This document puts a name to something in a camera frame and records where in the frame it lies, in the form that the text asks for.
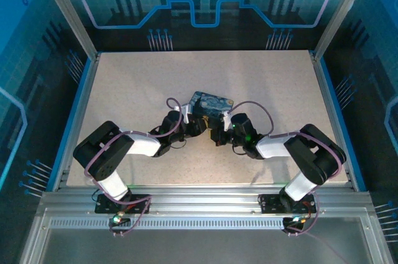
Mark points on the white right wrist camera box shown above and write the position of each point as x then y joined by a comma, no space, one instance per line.
225,121

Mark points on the starry night print tin box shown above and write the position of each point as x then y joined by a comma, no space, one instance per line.
211,105

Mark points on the aluminium frame post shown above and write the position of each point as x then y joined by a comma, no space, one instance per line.
339,12
71,18

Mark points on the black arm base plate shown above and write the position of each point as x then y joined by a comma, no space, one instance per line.
270,205
105,207

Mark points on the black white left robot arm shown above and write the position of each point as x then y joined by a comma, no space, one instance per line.
105,152

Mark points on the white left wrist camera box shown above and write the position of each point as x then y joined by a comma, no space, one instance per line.
186,113

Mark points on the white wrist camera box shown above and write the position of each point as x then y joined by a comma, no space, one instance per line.
225,121
186,113

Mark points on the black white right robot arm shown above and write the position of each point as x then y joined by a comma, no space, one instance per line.
311,158

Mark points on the aluminium side rail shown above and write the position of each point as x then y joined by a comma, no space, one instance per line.
335,115
77,115

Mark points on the lit connector board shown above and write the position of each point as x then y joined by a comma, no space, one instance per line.
295,221
118,220

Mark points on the wide aluminium mounting rail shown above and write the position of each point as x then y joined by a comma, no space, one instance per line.
202,197

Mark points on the aluminium framed grey panel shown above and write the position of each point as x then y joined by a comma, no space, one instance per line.
202,247

